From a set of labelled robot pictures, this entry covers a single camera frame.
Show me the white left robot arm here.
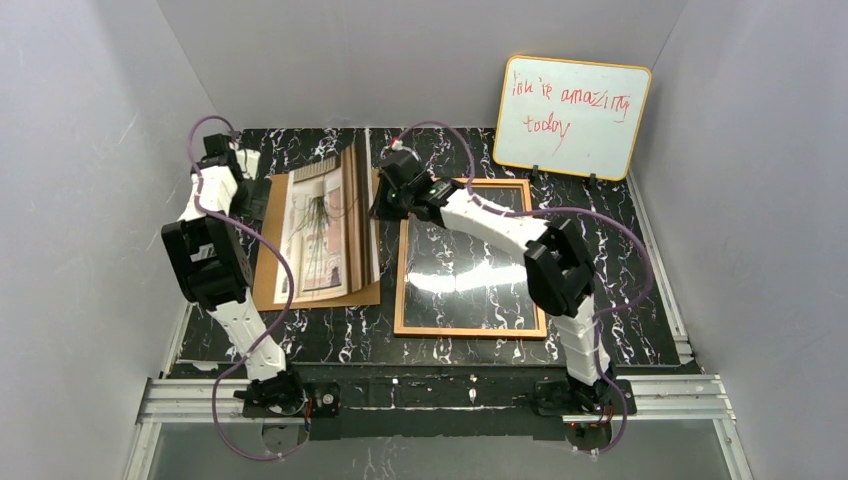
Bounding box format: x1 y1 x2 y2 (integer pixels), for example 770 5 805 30
161 134 286 382

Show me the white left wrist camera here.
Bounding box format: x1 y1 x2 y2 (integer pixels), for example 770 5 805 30
237 149 261 180

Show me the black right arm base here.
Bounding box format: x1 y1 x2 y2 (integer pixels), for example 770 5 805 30
530 379 638 422

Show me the orange wooden picture frame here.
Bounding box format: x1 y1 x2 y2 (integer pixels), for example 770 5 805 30
392 177 549 340

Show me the printed photo sheet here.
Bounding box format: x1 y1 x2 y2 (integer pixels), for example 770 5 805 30
264 140 379 307

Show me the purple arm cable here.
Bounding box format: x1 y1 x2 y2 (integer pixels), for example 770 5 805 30
186 115 307 462
390 120 656 456

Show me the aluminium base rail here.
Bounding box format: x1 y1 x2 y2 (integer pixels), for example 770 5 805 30
123 374 754 480

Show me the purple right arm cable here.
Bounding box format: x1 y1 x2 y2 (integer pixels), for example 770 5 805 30
390 120 656 456

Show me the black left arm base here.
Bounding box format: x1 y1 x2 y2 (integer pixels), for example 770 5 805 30
233 382 341 418

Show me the yellow-framed whiteboard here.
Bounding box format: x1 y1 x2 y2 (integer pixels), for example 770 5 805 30
493 55 652 181

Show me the brown frame backing board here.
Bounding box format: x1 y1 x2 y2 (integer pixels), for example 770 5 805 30
252 173 381 312

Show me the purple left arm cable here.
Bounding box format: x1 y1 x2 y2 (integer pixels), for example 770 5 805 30
186 115 307 462

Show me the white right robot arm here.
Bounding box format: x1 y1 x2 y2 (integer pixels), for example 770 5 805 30
370 152 610 386

